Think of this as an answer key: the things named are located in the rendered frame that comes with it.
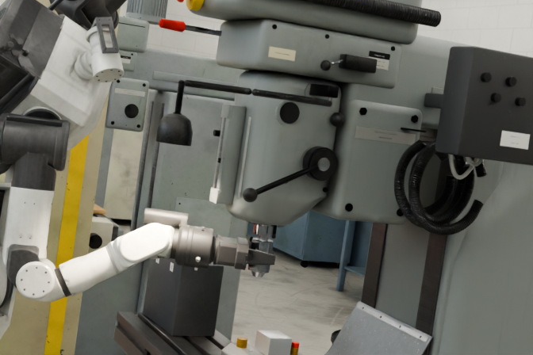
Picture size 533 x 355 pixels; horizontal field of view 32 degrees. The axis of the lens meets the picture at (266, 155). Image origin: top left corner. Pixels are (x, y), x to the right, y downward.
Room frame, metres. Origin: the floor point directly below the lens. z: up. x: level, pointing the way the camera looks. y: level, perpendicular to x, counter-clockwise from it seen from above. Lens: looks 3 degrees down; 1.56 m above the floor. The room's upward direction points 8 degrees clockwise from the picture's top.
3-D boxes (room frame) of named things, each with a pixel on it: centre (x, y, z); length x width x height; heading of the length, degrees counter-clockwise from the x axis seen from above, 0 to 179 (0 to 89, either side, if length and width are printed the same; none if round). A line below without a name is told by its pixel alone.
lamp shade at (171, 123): (1.87, 0.19, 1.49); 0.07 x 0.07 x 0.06
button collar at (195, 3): (1.90, 0.19, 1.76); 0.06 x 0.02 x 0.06; 25
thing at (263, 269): (2.00, -0.02, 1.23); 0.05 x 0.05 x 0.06
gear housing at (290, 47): (2.02, -0.06, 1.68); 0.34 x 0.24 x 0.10; 115
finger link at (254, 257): (1.97, -0.02, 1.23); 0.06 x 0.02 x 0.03; 94
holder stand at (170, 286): (2.44, 0.17, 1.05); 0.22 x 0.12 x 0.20; 28
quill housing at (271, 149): (2.00, -0.02, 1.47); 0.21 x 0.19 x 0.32; 25
